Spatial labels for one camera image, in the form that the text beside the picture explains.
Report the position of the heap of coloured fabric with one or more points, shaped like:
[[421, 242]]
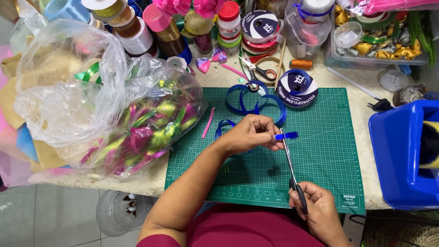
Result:
[[20, 130]]

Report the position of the wooden stick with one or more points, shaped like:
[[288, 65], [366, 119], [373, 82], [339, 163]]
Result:
[[280, 65]]

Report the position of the pink ribbon strip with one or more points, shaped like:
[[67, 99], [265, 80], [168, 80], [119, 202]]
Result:
[[208, 122]]

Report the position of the white glue bottle red cap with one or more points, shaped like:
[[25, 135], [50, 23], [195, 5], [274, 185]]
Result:
[[229, 25]]

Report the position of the person's left hand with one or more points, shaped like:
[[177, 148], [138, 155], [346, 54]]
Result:
[[247, 134]]

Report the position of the clear bin of ribbon roses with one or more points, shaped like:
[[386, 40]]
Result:
[[377, 34]]

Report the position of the heap of satin ribbon rolls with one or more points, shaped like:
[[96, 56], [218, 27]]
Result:
[[137, 31]]

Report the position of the blue ribbon spool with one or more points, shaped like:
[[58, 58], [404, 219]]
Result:
[[297, 88]]

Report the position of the person's maroon shirt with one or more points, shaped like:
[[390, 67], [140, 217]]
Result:
[[247, 228]]

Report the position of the green cutting mat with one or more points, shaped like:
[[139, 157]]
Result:
[[267, 151]]

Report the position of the person's right hand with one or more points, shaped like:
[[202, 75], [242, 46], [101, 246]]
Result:
[[313, 205]]

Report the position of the blue ribbon strip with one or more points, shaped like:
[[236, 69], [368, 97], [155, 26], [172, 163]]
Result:
[[255, 109]]

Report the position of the clear plastic jar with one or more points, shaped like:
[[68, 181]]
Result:
[[307, 29]]

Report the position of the small pink ribbon piece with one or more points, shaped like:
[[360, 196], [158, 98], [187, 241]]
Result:
[[234, 71]]

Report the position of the purple pink ribbon bow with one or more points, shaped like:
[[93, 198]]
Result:
[[210, 60]]

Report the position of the small cup of white beads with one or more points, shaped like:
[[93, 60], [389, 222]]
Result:
[[392, 80]]

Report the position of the stack of ribbon spools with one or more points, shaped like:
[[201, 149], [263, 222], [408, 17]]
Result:
[[261, 34]]

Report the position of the person's right fingers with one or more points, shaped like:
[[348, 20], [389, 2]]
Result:
[[298, 195]]

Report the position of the blue plastic container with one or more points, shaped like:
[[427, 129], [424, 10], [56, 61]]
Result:
[[399, 154]]

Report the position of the clear plastic bucket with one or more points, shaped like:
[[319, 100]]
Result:
[[118, 212]]

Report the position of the clear plastic bag of bows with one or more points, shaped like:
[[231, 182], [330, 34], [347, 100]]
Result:
[[103, 106]]

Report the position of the white glue stick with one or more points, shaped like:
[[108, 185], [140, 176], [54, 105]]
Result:
[[351, 82]]

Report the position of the orange thread spool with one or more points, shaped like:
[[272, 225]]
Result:
[[301, 64]]

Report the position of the black power plug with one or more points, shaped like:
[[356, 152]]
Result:
[[380, 104]]

